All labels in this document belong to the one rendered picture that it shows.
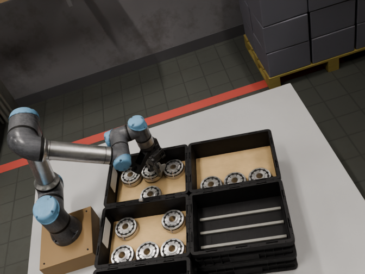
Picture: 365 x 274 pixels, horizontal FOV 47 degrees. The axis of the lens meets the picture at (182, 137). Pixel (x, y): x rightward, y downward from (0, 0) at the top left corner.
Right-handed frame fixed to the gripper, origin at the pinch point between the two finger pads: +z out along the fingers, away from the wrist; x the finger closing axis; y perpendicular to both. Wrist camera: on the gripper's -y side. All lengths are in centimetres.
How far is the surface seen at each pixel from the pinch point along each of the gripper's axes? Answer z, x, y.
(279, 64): 62, 43, 162
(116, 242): 3.3, -9.1, -36.2
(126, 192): 3.2, 7.4, -14.8
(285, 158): 16, -39, 50
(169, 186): 3.1, -8.8, -0.7
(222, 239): 3.3, -47.9, -8.3
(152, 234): 3.2, -20.5, -23.6
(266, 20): 19, 46, 157
